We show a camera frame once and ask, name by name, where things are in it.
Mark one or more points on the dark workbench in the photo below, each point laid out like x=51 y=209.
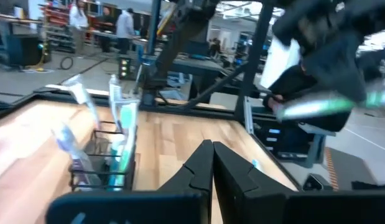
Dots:
x=198 y=67

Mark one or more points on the white toothbrush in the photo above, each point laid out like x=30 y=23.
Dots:
x=81 y=95

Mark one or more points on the black control box blue lights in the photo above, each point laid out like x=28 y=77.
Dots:
x=282 y=146

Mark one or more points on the black aluminium table frame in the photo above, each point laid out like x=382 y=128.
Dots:
x=254 y=62

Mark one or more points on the black box with lights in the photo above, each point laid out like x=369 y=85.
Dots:
x=123 y=67

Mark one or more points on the green toothbrush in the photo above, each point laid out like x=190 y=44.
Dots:
x=128 y=121
x=319 y=107

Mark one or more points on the silver frame bracket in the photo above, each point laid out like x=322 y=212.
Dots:
x=248 y=115

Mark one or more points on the black foot bracket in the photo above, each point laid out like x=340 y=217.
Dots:
x=316 y=183

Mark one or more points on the grey seat stand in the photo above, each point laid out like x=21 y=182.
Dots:
x=316 y=146

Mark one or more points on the red storage shelf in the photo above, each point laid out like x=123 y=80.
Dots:
x=55 y=25

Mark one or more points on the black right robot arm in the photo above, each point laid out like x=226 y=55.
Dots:
x=179 y=37

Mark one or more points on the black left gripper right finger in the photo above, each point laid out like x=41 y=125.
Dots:
x=235 y=193

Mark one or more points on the purple toothbrush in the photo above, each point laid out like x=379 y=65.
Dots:
x=67 y=144

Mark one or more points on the blue toothbrush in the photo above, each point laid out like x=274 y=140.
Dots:
x=256 y=165

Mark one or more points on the black cabinet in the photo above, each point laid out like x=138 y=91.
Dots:
x=24 y=49

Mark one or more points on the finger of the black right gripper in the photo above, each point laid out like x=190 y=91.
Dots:
x=338 y=68

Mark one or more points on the person's hand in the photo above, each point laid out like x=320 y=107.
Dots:
x=274 y=103

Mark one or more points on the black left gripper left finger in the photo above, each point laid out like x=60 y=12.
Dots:
x=192 y=180

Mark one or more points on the blue post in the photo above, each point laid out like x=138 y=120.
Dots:
x=153 y=28

